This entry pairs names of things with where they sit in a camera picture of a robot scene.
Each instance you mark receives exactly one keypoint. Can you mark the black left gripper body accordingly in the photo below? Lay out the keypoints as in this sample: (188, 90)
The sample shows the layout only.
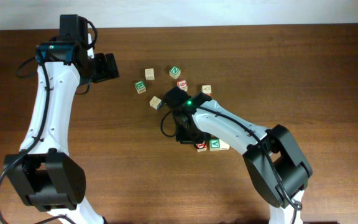
(100, 71)

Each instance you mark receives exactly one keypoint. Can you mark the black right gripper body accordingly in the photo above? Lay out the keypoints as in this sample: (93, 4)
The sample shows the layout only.
(189, 137)

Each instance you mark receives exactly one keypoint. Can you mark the red E elephant block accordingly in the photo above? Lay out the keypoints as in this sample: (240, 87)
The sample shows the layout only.
(201, 147)

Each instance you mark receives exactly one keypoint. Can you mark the green V wooden block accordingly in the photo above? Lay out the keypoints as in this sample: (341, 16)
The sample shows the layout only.
(214, 145)

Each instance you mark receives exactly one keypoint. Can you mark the pretzel picture wooden block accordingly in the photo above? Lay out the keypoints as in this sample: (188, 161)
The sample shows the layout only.
(223, 145)

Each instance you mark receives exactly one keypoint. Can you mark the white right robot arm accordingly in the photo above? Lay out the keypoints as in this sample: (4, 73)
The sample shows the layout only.
(277, 167)

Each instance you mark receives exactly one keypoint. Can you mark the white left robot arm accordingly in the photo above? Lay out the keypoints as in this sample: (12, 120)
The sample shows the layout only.
(42, 173)

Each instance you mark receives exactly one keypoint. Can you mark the green B wooden block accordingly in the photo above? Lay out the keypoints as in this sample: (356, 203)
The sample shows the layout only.
(140, 86)

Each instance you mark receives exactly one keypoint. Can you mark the blue sided wooden block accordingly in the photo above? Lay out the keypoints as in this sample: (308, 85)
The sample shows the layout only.
(156, 103)

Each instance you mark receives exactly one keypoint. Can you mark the plain top wooden block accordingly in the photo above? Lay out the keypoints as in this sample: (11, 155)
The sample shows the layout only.
(149, 74)

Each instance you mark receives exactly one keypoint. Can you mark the red A wooden block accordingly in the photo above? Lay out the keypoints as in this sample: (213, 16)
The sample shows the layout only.
(206, 89)

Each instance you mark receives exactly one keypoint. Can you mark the red 9 wooden block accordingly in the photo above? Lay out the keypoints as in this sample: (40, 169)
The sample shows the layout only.
(182, 84)

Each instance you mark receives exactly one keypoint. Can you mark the green N wooden block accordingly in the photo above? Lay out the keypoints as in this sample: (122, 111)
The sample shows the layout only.
(175, 72)

